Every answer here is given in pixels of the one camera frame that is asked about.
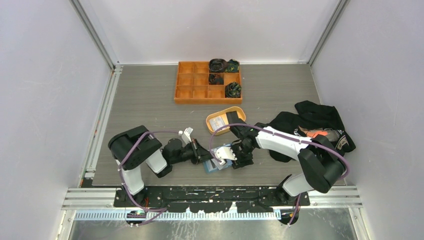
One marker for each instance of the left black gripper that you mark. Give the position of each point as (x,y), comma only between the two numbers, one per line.
(199,153)

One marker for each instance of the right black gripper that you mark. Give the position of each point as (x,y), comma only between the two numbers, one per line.
(241,162)

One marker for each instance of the blue leather card holder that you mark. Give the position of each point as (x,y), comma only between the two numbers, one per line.
(211,166)

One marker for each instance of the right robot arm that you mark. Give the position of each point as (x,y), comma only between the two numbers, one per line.
(321,164)

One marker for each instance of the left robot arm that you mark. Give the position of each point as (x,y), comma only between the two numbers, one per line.
(137,146)

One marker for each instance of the grey card in tray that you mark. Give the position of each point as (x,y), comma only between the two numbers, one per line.
(217,122)

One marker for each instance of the oval wooden tray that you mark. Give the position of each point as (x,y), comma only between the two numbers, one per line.
(240,113)

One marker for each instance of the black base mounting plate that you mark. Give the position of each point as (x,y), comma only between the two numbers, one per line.
(214,199)

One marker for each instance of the orange compartment organizer tray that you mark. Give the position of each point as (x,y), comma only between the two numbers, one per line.
(192,86)

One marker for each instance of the dark rolled sock middle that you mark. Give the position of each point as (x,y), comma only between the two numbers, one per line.
(215,79)

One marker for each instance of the dark rolled sock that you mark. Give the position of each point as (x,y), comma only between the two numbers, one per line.
(217,65)
(215,79)

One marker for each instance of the black garment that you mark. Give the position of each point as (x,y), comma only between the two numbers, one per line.
(315,119)

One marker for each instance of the green rolled sock top right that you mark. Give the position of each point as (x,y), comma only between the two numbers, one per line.
(233,66)

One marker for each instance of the dark rolled sock top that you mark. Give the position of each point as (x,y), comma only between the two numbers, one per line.
(217,65)

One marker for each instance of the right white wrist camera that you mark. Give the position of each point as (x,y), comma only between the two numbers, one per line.
(224,153)

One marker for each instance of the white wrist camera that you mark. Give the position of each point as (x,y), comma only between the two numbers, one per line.
(224,153)
(186,135)

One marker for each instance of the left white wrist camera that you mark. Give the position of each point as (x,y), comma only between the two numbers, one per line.
(186,135)

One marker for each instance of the aluminium frame rail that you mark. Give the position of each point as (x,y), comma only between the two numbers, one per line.
(96,204)

